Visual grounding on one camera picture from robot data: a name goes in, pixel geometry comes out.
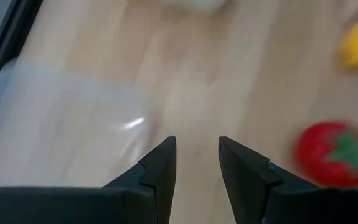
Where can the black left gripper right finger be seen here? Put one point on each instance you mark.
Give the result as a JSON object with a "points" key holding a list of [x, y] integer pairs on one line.
{"points": [[244, 180]]}

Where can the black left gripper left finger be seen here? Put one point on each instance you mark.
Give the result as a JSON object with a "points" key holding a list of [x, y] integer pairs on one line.
{"points": [[157, 174]]}

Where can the red plastic tomato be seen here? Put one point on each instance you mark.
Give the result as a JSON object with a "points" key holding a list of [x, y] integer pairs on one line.
{"points": [[322, 155]]}

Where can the clear plastic bin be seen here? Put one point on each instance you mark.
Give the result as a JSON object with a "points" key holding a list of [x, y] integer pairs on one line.
{"points": [[57, 124]]}

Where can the white plastic bin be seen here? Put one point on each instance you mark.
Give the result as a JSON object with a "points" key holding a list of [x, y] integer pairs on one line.
{"points": [[194, 3]]}

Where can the black metal table frame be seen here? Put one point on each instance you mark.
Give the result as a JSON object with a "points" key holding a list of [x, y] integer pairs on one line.
{"points": [[23, 21]]}

